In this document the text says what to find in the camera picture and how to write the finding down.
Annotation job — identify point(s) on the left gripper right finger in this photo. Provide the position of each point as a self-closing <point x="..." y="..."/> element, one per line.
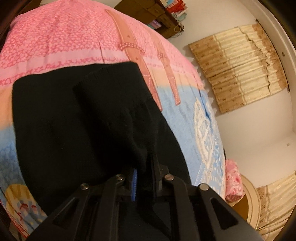
<point x="187" y="212"/>

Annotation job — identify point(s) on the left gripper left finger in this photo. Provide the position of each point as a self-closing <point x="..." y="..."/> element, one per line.
<point x="91" y="213"/>

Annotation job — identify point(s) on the black knit garment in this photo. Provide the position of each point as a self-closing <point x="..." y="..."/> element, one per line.
<point x="86" y="124"/>

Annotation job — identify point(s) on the pink floral folded blanket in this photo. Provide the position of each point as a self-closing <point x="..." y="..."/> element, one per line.
<point x="234" y="185"/>

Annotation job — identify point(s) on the cream wooden headboard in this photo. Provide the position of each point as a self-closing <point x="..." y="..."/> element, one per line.
<point x="249" y="206"/>

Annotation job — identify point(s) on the beige curtain near headboard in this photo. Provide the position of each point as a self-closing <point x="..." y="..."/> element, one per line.
<point x="277" y="202"/>

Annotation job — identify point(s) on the beige window curtain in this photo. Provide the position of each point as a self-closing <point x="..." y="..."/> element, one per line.
<point x="241" y="65"/>

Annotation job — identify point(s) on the blue polka dot bedspread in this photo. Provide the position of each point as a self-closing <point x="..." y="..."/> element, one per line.
<point x="74" y="33"/>

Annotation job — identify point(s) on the stacked books under desk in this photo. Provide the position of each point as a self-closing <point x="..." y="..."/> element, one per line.
<point x="154" y="24"/>

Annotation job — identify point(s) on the dark wooden desk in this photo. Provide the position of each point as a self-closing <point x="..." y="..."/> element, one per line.
<point x="149" y="11"/>

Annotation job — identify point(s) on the red gift bag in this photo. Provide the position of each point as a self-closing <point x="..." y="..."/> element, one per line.
<point x="175" y="6"/>

